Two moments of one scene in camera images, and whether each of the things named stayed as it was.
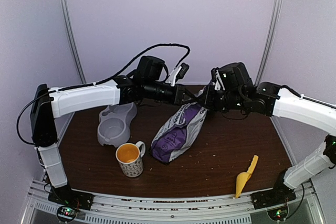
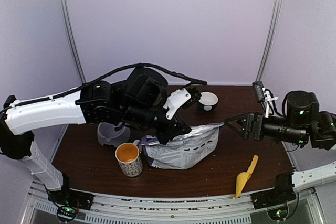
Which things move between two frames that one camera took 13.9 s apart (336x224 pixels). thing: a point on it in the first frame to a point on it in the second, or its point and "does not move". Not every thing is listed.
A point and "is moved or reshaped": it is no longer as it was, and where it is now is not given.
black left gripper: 180,90 to 176,128
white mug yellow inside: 129,156 does not move
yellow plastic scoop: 242,177 does not move
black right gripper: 207,103 to 250,118
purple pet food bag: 175,136 is moved or reshaped
